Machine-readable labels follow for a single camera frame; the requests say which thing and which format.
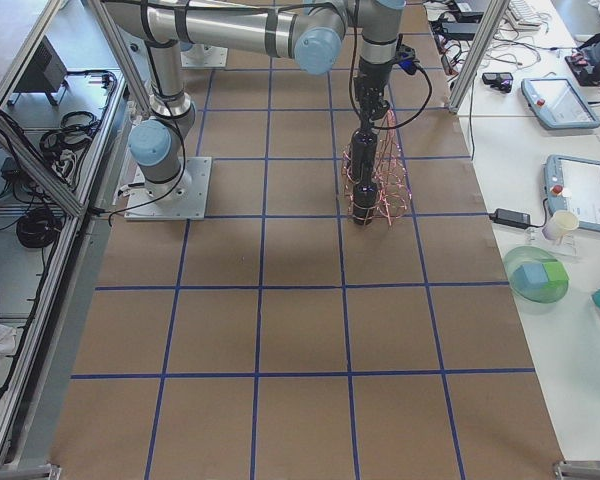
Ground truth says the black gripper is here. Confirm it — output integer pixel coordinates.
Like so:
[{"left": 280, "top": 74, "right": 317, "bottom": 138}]
[{"left": 353, "top": 43, "right": 417, "bottom": 120}]

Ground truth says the dark glass wine bottle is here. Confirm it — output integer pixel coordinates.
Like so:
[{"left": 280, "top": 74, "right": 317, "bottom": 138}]
[{"left": 350, "top": 120, "right": 378, "bottom": 189}]

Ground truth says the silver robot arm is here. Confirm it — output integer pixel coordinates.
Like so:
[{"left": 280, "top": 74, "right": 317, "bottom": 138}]
[{"left": 104, "top": 1, "right": 420, "bottom": 206}]

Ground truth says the dark bottle in rack right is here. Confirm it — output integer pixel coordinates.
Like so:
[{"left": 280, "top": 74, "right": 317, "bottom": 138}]
[{"left": 351, "top": 182, "right": 378, "bottom": 225}]

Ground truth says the teach pendant far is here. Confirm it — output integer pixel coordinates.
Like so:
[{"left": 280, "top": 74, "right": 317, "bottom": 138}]
[{"left": 520, "top": 77, "right": 600, "bottom": 130}]

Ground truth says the teach pendant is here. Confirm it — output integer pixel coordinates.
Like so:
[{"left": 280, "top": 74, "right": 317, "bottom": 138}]
[
  {"left": 520, "top": 77, "right": 600, "bottom": 130},
  {"left": 544, "top": 154, "right": 600, "bottom": 232}
]

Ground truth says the black power adapter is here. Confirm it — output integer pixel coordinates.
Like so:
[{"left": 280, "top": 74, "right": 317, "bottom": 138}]
[{"left": 489, "top": 208, "right": 531, "bottom": 230}]

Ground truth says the white paper cup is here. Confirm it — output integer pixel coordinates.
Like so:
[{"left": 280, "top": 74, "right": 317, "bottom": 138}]
[{"left": 542, "top": 210, "right": 579, "bottom": 241}]

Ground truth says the teach pendant near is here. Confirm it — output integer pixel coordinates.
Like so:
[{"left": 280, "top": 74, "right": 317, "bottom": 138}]
[{"left": 544, "top": 154, "right": 600, "bottom": 232}]

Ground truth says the blue foam block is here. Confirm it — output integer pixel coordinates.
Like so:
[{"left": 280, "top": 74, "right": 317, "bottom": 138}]
[{"left": 510, "top": 263, "right": 546, "bottom": 301}]

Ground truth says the green foam block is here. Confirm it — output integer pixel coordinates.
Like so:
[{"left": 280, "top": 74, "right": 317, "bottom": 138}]
[{"left": 541, "top": 260, "right": 569, "bottom": 289}]

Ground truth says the green glass bowl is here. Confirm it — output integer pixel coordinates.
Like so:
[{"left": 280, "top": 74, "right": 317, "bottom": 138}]
[{"left": 503, "top": 246, "right": 569, "bottom": 304}]

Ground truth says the black electronics box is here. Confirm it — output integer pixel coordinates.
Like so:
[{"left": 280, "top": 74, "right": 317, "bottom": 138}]
[{"left": 14, "top": 36, "right": 68, "bottom": 106}]

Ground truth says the copper wire wine rack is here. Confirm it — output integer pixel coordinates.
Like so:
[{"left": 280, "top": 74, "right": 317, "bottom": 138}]
[{"left": 341, "top": 130, "right": 411, "bottom": 225}]

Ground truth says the aluminium frame post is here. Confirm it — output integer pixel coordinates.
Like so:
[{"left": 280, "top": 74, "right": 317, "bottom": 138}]
[{"left": 447, "top": 0, "right": 509, "bottom": 114}]

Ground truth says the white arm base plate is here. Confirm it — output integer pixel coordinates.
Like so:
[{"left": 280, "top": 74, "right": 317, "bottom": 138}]
[
  {"left": 123, "top": 157, "right": 213, "bottom": 221},
  {"left": 180, "top": 43, "right": 228, "bottom": 69}
]

